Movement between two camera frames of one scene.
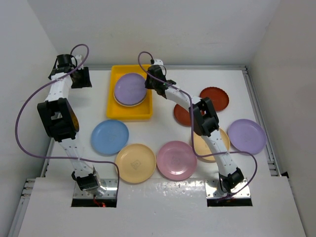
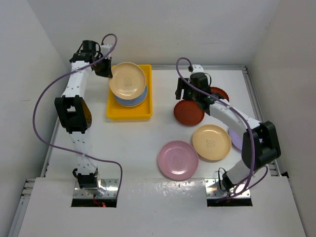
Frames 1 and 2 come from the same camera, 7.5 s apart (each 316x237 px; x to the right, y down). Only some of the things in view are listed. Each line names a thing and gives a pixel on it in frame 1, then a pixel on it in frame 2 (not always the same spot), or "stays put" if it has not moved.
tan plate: x=201 y=147 stays put
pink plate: x=177 y=161 stays put
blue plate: x=109 y=137 to x=134 y=101
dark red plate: x=182 y=115 stays put
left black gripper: x=85 y=82 to x=108 y=72
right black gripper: x=148 y=85 to x=182 y=85
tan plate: x=137 y=163 to x=128 y=80
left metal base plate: x=108 y=188 stays put
